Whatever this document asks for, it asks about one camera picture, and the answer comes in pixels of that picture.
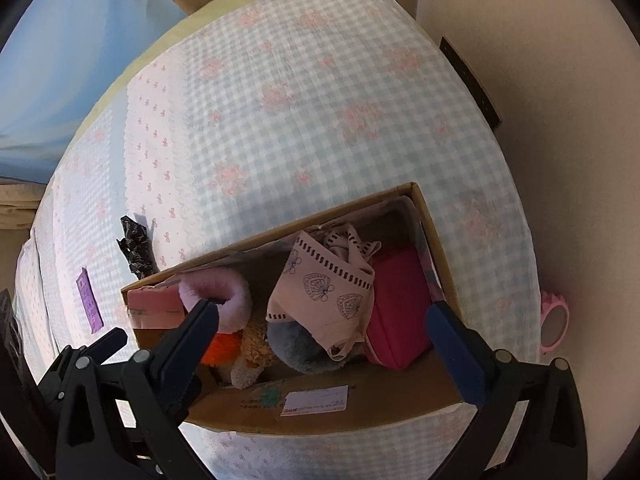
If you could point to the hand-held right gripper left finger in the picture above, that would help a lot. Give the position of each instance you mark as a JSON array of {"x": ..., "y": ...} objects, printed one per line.
[{"x": 200, "y": 332}]

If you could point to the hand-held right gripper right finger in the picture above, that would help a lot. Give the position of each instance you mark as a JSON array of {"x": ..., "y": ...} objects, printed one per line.
[{"x": 457, "y": 360}]

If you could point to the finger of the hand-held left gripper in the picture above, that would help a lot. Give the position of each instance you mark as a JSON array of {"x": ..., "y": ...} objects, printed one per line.
[{"x": 107, "y": 342}]

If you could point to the orange pom-pom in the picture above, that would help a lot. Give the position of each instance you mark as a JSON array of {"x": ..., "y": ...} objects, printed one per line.
[{"x": 222, "y": 347}]

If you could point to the pink fluffy scrunchie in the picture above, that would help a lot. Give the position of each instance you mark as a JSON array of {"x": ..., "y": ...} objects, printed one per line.
[{"x": 235, "y": 305}]

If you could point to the brown teddy plush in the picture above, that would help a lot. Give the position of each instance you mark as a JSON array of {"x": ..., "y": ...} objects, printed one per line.
[{"x": 252, "y": 345}]

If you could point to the magenta pouch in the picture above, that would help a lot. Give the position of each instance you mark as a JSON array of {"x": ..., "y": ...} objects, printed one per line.
[{"x": 400, "y": 310}]

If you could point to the grey fluffy cloth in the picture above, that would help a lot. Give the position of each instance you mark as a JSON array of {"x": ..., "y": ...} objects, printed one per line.
[{"x": 295, "y": 345}]

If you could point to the cardboard box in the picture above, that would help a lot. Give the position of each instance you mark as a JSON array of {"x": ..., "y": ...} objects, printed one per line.
[{"x": 350, "y": 410}]

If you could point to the beige printed cloth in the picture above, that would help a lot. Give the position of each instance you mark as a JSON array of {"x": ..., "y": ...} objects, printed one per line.
[{"x": 320, "y": 290}]

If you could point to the purple packet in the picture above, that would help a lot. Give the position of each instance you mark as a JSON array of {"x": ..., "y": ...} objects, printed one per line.
[{"x": 89, "y": 300}]

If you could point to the black patterned scrunchie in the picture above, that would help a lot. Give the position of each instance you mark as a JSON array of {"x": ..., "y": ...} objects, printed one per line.
[{"x": 135, "y": 250}]

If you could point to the black perforated strip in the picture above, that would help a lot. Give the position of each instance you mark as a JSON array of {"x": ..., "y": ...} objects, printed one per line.
[{"x": 470, "y": 80}]

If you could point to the light blue hanging cloth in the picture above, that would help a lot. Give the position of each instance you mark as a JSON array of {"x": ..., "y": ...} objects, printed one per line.
[{"x": 75, "y": 60}]

